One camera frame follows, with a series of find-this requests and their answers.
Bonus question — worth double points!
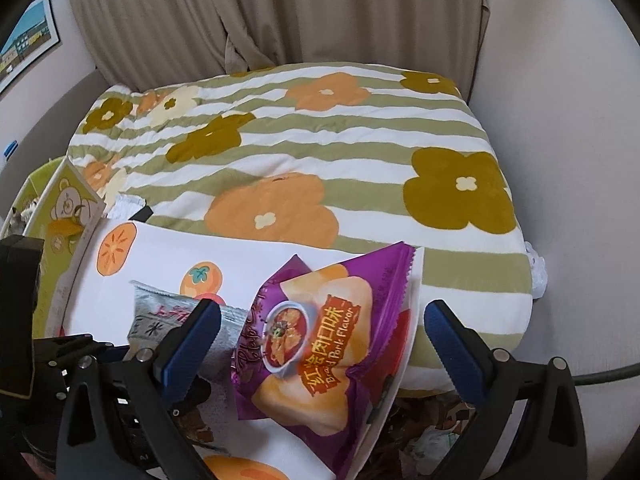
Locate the white ruffled cloth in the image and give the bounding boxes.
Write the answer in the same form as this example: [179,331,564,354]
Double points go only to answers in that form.
[106,192,146,221]

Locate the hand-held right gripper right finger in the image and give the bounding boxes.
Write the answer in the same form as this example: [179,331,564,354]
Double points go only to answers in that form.
[424,299,588,480]

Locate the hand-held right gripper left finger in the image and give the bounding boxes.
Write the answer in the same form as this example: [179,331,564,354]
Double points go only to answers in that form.
[56,297,223,480]

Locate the black cable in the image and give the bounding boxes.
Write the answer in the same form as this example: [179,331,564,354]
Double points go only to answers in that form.
[572,357,640,388]

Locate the beige curtain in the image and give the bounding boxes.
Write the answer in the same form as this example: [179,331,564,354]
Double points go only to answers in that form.
[65,0,491,101]

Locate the cartoon bear snack packet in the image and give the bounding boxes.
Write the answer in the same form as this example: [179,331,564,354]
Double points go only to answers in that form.
[177,355,238,453]

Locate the striped floral blanket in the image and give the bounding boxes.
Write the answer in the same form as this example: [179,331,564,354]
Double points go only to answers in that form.
[67,62,533,391]

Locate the purple snack packet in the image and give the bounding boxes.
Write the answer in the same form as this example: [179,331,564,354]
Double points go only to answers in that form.
[230,241,417,480]

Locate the yellow green cardboard box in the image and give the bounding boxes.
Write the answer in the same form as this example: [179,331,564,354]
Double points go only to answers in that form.
[0,155,108,336]

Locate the silver snack packet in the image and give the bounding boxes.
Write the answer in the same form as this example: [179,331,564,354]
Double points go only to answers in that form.
[127,280,251,396]

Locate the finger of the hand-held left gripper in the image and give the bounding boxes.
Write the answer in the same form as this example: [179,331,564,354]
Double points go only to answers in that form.
[32,332,168,387]

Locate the framed wall picture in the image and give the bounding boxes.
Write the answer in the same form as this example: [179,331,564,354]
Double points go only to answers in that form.
[0,0,62,96]

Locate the camouflage cloth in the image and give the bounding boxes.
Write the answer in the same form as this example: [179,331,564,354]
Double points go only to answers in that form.
[370,392,476,480]

